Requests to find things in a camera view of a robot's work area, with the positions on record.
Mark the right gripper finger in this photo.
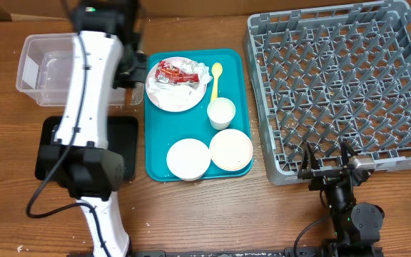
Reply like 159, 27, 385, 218
340, 140, 357, 168
300, 142, 320, 173

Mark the white bowl with rice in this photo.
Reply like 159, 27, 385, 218
209, 128, 253, 171

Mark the small white bowl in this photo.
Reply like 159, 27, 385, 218
166, 138, 211, 181

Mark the orange sweet potato stick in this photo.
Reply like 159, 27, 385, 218
125, 88, 133, 107

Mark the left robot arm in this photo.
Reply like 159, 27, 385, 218
26, 1, 147, 256

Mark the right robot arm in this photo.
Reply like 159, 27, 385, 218
292, 140, 385, 257

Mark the grey dishwasher rack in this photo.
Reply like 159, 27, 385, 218
244, 1, 411, 185

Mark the red snack wrapper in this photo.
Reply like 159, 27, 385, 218
155, 61, 199, 84

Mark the large white plate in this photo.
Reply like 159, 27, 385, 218
145, 56, 208, 114

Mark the crumpled white napkin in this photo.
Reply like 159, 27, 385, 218
148, 59, 213, 111

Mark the black plastic tray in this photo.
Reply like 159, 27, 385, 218
39, 116, 138, 182

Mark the teal serving tray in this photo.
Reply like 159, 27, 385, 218
144, 49, 251, 182

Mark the yellow plastic spoon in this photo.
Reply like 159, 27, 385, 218
210, 62, 223, 101

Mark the clear plastic bin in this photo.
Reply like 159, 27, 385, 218
16, 31, 144, 108

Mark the white paper cup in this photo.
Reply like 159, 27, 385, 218
207, 97, 236, 130

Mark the right black cable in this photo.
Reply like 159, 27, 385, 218
293, 215, 332, 257

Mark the black cable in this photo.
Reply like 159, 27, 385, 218
26, 31, 112, 257
293, 215, 332, 257

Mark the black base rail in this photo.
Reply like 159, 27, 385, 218
66, 247, 384, 257

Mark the left black cable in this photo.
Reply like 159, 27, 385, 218
26, 31, 112, 257

